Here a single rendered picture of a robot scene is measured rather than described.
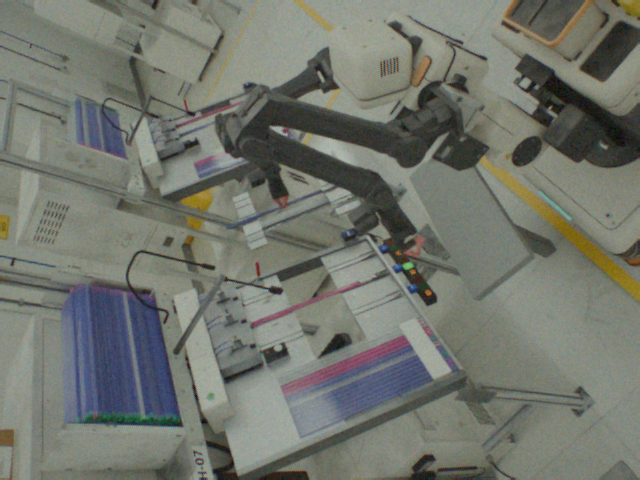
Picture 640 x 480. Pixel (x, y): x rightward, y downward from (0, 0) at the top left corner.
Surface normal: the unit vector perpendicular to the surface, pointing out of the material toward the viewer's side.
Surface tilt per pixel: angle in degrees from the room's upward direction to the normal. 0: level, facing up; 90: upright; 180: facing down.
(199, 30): 90
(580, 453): 0
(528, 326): 0
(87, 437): 90
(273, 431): 48
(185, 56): 90
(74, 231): 90
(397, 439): 0
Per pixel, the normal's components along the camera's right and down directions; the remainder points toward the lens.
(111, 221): 0.36, 0.61
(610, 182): -0.77, -0.23
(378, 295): -0.14, -0.72
